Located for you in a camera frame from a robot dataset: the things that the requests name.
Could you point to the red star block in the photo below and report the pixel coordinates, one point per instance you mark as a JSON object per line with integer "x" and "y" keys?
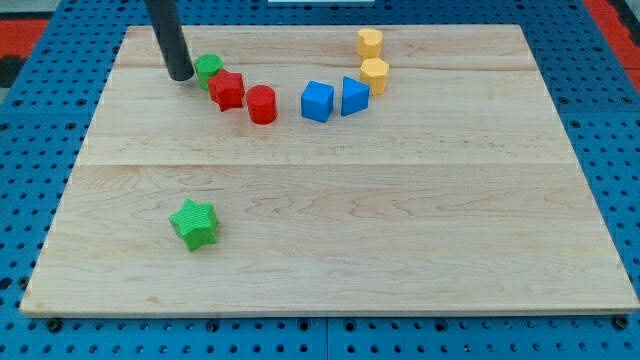
{"x": 227, "y": 89}

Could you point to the blue triangle block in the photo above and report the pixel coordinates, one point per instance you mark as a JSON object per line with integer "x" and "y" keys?
{"x": 355, "y": 96}

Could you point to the light wooden board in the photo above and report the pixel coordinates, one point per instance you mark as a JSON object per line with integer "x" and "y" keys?
{"x": 455, "y": 193}

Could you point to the yellow heart block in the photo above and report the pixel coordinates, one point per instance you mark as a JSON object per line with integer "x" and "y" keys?
{"x": 369, "y": 44}

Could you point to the green star block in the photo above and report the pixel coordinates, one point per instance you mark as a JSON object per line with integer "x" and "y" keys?
{"x": 195, "y": 223}

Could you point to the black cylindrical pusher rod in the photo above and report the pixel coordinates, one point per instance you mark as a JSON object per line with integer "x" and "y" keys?
{"x": 167, "y": 28}

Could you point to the red cylinder block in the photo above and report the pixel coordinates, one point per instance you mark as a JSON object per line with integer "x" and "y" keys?
{"x": 262, "y": 106}

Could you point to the yellow hexagon block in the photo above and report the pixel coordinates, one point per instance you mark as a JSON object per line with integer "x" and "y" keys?
{"x": 374, "y": 72}

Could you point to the green cylinder block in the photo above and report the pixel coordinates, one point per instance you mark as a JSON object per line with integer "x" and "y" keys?
{"x": 207, "y": 66}

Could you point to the blue cube block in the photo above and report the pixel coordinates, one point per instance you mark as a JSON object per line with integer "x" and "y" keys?
{"x": 317, "y": 101}

